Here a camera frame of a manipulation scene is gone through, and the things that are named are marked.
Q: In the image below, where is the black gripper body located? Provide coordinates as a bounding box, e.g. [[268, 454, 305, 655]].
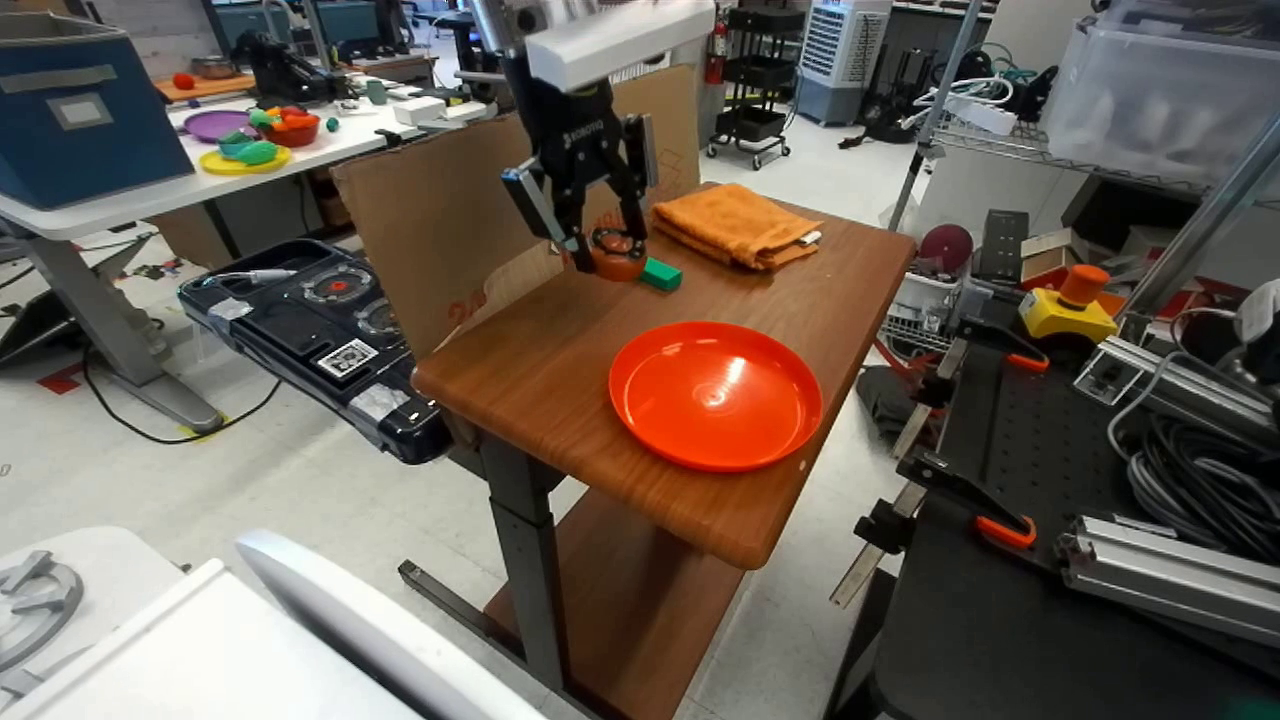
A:
[[510, 76, 650, 223]]

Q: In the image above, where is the chocolate donut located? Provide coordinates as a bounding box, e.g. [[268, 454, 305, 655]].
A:
[[592, 230, 645, 280]]

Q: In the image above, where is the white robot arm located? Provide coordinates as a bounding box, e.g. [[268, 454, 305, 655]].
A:
[[476, 0, 711, 280]]

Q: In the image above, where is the green rectangular block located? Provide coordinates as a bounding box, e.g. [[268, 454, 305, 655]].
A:
[[639, 262, 682, 293]]

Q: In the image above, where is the brown cardboard sheet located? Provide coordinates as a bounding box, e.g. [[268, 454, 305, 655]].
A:
[[333, 65, 701, 358]]

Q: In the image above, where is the folded orange cloth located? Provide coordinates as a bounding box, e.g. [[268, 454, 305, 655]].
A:
[[650, 185, 818, 274]]

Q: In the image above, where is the orange round plate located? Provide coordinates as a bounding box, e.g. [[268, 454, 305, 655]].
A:
[[603, 321, 823, 472]]

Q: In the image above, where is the black tray with devices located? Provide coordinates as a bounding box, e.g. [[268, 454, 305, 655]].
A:
[[180, 241, 453, 463]]

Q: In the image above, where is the yellow toy plate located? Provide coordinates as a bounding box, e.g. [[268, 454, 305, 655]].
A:
[[194, 146, 291, 175]]

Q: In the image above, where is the purple toy plate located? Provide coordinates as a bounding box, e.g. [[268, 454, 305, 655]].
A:
[[182, 110, 249, 146]]

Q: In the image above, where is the yellow emergency stop box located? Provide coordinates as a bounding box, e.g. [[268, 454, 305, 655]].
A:
[[1018, 263, 1115, 343]]

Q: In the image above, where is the orange black clamp right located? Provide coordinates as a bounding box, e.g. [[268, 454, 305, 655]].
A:
[[958, 321, 1051, 377]]

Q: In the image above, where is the orange black clamp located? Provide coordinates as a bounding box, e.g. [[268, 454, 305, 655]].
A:
[[958, 321, 1051, 377], [897, 454, 1040, 554]]

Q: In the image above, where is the blue storage bin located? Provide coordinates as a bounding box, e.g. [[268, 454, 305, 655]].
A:
[[0, 14, 192, 207]]

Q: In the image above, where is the orange black clamp left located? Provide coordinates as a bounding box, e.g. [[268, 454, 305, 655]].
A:
[[897, 454, 1040, 554]]

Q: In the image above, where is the clear plastic storage bin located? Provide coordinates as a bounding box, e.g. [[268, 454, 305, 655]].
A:
[[1043, 0, 1280, 185]]

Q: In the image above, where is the black perforated robot table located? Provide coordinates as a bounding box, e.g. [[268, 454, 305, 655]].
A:
[[823, 347, 1280, 720]]

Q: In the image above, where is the white grey machine cabinet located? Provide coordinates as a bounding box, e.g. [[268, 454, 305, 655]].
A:
[[0, 529, 585, 720]]

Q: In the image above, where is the black wire rack cart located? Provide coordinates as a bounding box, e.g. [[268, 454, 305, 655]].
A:
[[705, 0, 803, 174]]

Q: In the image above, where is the aluminium extrusion rail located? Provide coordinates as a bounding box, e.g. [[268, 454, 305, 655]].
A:
[[1059, 516, 1280, 647]]

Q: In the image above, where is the coiled black cable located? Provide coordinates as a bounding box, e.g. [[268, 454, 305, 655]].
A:
[[1119, 414, 1280, 565]]

